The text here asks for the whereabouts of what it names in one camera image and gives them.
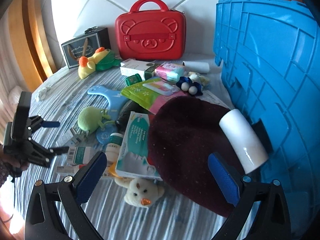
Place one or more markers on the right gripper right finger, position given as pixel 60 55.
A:
pixel 272 220

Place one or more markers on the small green jar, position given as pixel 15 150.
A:
pixel 133 79

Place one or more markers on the crumpled white tissue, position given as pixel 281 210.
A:
pixel 43 93

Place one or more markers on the dark maroon knit hat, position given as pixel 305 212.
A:
pixel 182 135

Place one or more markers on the yellow green duck plush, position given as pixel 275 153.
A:
pixel 102 60

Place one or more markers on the dark gift box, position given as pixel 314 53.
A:
pixel 85 45

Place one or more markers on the white paper roll far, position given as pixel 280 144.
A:
pixel 197 67

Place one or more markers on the white green medicine bottle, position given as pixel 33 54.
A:
pixel 113 147

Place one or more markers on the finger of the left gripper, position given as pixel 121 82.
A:
pixel 50 124
pixel 59 150

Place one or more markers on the blue dress small doll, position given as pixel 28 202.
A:
pixel 187 85

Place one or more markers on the person left hand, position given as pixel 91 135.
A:
pixel 5 158

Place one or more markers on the red bear hard case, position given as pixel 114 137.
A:
pixel 151 31

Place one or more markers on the white bear plush yellow scarf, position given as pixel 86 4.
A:
pixel 140 192

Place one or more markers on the striped table cloth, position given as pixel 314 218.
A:
pixel 156 224

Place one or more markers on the white lint roller refill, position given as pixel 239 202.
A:
pixel 245 143

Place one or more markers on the green pink wet wipes pack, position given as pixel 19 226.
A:
pixel 152 94

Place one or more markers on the blue boomerang toy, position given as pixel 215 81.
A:
pixel 116 101

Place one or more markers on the blue plastic storage crate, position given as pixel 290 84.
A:
pixel 269 53

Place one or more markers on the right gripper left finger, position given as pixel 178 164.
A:
pixel 43 220

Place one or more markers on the green frog plush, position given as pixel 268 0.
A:
pixel 91 118

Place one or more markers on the black glasses case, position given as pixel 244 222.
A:
pixel 123 117

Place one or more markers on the white green patch box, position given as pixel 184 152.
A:
pixel 146 70

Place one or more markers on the red white ointment box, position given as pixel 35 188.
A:
pixel 68 170

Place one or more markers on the pastel tissue pack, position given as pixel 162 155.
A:
pixel 170 72

